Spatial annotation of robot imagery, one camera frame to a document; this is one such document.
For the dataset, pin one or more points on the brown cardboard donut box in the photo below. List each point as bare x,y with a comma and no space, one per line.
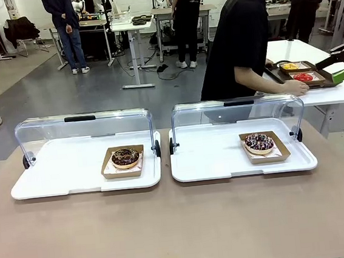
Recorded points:
107,174
322,75
305,66
284,154

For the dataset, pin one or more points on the red glazed donut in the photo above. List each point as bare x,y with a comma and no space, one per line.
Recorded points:
299,77

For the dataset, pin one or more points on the yellow glazed donut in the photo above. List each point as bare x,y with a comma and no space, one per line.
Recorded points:
291,67

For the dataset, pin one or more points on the dark brown serving tray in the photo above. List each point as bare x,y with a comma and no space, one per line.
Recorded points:
280,77

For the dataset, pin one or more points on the person's right forearm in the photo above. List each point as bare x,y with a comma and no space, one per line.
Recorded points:
259,82

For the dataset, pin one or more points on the person in black shirt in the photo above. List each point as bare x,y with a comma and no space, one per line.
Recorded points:
235,31

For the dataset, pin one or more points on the chocolate donut with colourful sprinkles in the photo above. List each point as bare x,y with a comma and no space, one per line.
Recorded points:
251,144

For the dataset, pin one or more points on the chocolate donut with orange sprinkles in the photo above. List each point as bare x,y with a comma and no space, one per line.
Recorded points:
117,159

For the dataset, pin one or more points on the person's right hand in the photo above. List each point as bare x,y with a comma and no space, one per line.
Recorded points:
296,88

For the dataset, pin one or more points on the person's left hand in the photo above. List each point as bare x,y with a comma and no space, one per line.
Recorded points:
270,63

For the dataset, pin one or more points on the white side table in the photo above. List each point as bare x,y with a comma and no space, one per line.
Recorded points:
289,50

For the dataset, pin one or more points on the bystander in black clothes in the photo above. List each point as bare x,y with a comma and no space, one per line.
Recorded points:
304,15

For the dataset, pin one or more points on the black jacket on chair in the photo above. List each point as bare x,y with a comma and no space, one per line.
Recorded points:
22,30

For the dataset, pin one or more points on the clear display lid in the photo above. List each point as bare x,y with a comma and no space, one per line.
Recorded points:
249,112
83,126

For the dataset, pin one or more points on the white printed paper liner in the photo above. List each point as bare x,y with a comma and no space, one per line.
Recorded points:
277,154
139,165

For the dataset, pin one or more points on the bystander in blue jeans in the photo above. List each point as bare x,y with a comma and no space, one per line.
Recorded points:
72,44

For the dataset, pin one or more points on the white display tray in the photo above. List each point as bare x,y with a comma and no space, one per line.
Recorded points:
208,156
57,170

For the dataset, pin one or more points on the white height adjustable desk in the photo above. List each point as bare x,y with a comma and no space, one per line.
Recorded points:
125,25

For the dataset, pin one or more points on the bystander in black t-shirt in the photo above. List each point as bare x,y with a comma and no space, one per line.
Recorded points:
185,12

